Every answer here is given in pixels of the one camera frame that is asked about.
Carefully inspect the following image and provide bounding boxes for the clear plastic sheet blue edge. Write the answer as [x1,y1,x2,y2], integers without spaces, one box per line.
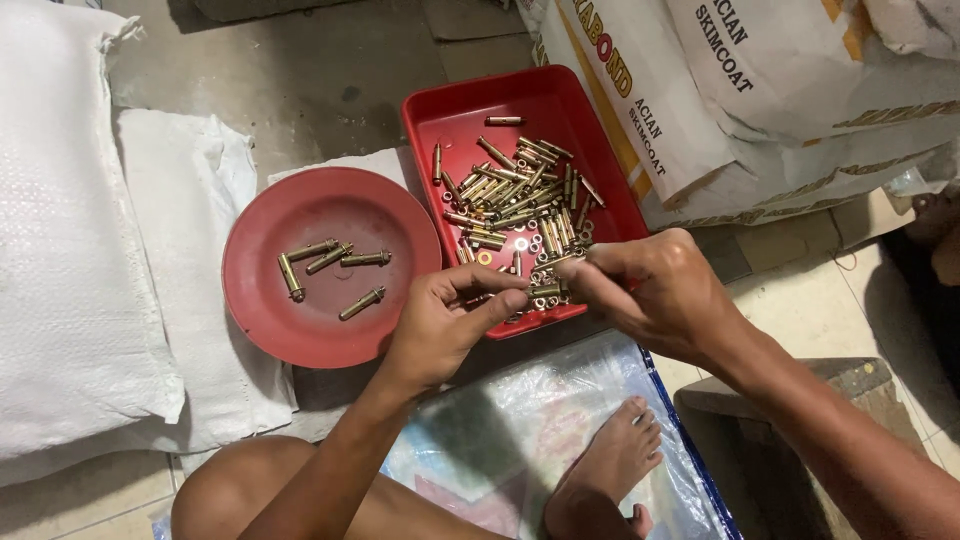
[378,330,744,540]

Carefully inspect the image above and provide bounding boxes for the person's left hand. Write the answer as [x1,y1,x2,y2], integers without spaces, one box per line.
[384,262,531,393]

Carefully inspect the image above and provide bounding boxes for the pile of brass anchor bolts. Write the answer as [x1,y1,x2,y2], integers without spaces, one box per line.
[432,115,607,324]

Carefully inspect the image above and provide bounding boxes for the person's bare leg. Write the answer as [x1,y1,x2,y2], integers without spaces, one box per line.
[171,436,515,540]

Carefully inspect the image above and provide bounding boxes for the red round plastic plate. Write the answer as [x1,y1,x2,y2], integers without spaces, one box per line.
[222,166,444,370]

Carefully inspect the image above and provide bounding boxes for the white printed cement bag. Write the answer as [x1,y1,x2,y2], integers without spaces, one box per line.
[643,112,960,231]
[862,0,960,63]
[666,0,960,145]
[517,0,740,213]

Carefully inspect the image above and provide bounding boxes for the brass sleeve anchor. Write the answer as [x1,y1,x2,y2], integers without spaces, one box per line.
[340,249,393,269]
[305,241,355,276]
[285,237,340,263]
[338,285,387,322]
[277,252,307,304]

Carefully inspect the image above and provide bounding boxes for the person's bare foot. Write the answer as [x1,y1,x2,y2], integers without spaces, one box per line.
[543,396,666,540]

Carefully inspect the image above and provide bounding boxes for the large white woven sack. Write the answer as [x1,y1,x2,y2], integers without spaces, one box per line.
[0,0,186,460]

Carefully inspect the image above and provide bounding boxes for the white woven sack sheet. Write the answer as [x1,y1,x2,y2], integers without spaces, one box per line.
[267,145,430,192]

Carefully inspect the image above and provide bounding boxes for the person's right hand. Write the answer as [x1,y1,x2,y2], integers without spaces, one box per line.
[553,228,753,370]

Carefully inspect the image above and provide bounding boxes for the flat white woven sack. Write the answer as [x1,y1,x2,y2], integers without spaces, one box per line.
[116,108,299,455]

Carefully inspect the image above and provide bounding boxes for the red rectangular plastic tray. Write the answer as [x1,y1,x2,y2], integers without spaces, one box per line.
[400,64,651,341]

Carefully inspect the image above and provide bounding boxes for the low wooden stool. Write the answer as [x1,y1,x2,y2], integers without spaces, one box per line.
[673,357,931,540]

